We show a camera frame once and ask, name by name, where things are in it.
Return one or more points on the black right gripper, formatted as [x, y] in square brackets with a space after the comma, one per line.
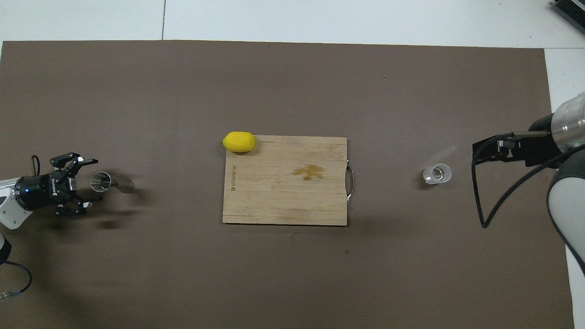
[541, 146]

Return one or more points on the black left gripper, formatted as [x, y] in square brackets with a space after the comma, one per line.
[43, 191]

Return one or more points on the steel jigger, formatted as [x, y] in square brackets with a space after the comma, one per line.
[100, 181]

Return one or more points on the small clear glass cup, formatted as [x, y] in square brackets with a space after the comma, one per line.
[437, 173]

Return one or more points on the grey ribbed device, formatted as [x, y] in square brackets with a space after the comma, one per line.
[571, 8]

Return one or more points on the yellow lemon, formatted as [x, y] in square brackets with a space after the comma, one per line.
[238, 141]

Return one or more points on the wooden cutting board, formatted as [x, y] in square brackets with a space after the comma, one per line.
[274, 196]

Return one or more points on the brown table mat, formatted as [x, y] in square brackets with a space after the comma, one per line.
[292, 91]

